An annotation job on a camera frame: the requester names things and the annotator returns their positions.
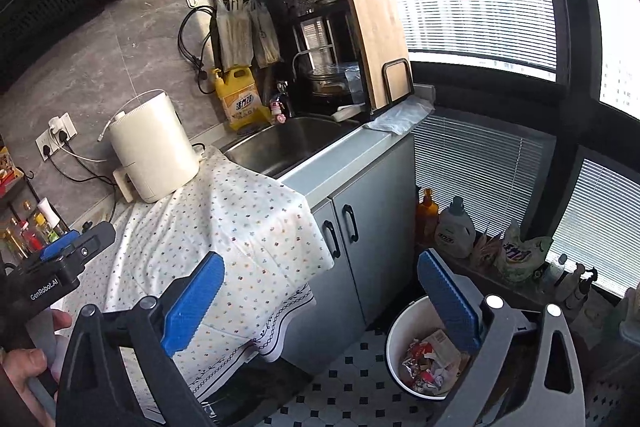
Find white dotted tablecloth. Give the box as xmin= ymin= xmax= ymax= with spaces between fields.
xmin=65 ymin=146 xmax=335 ymax=400

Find clear plastic box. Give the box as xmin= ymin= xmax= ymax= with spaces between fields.
xmin=340 ymin=62 xmax=368 ymax=105

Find yellow detergent bottle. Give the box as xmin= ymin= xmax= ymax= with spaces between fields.
xmin=210 ymin=66 xmax=271 ymax=132

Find red yellow snack packet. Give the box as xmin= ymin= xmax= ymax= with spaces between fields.
xmin=0 ymin=147 xmax=23 ymax=188

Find black dish rack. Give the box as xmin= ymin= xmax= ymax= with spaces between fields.
xmin=280 ymin=0 xmax=416 ymax=118

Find faucet with pink filter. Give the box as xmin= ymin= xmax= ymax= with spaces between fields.
xmin=270 ymin=79 xmax=296 ymax=125

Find green refill pouch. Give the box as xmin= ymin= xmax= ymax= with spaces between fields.
xmin=495 ymin=219 xmax=553 ymax=285

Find black window frame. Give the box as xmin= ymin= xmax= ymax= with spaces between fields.
xmin=320 ymin=0 xmax=640 ymax=298

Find white laundry detergent bottle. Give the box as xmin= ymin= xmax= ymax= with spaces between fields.
xmin=439 ymin=196 xmax=477 ymax=258

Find red white wrapper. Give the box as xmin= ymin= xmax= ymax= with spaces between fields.
xmin=402 ymin=339 xmax=436 ymax=370

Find black wire shelf rack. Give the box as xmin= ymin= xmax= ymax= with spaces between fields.
xmin=0 ymin=147 xmax=46 ymax=268

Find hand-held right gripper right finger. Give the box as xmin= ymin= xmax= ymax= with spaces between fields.
xmin=417 ymin=251 xmax=587 ymax=427

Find white cable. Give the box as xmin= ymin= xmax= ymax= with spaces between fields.
xmin=50 ymin=89 xmax=166 ymax=165

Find hanging clear plastic bag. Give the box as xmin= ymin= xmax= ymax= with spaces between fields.
xmin=215 ymin=0 xmax=253 ymax=70
xmin=247 ymin=0 xmax=282 ymax=68

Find white window blinds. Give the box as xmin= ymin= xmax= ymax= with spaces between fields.
xmin=385 ymin=0 xmax=640 ymax=288

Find small white plastic tray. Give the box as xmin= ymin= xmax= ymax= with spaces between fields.
xmin=332 ymin=103 xmax=366 ymax=122

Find small clear bottle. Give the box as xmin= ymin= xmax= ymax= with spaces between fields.
xmin=542 ymin=253 xmax=568 ymax=288

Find black hanging cable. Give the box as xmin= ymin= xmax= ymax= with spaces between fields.
xmin=177 ymin=4 xmax=218 ymax=95

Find person's left hand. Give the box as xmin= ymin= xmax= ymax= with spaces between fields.
xmin=0 ymin=308 xmax=74 ymax=427

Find black power cable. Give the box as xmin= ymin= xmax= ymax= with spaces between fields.
xmin=47 ymin=149 xmax=118 ymax=220

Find orange bottle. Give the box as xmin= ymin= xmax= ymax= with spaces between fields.
xmin=417 ymin=188 xmax=441 ymax=243

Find white wall socket panel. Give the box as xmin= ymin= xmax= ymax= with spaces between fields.
xmin=35 ymin=112 xmax=78 ymax=162

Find wooden cutting board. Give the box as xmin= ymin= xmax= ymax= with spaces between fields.
xmin=346 ymin=0 xmax=412 ymax=110

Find black pump bottle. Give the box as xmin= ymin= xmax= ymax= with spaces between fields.
xmin=567 ymin=263 xmax=598 ymax=310

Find cream air fryer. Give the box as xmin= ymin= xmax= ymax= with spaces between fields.
xmin=107 ymin=89 xmax=206 ymax=204

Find row of condiment bottles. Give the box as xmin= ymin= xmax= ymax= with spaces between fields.
xmin=0 ymin=197 xmax=68 ymax=260

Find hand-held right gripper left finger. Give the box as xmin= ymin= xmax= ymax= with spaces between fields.
xmin=56 ymin=252 xmax=225 ymax=427

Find white bucket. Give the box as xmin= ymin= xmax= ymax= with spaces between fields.
xmin=385 ymin=294 xmax=481 ymax=402

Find steel pot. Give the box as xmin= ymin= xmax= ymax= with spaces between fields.
xmin=305 ymin=69 xmax=351 ymax=100

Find steel sink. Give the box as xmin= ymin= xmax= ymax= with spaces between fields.
xmin=220 ymin=116 xmax=361 ymax=180

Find white printed paper bag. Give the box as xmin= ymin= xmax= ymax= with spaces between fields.
xmin=422 ymin=329 xmax=463 ymax=360

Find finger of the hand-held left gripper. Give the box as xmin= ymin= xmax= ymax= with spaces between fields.
xmin=39 ymin=229 xmax=83 ymax=262
xmin=60 ymin=221 xmax=117 ymax=280

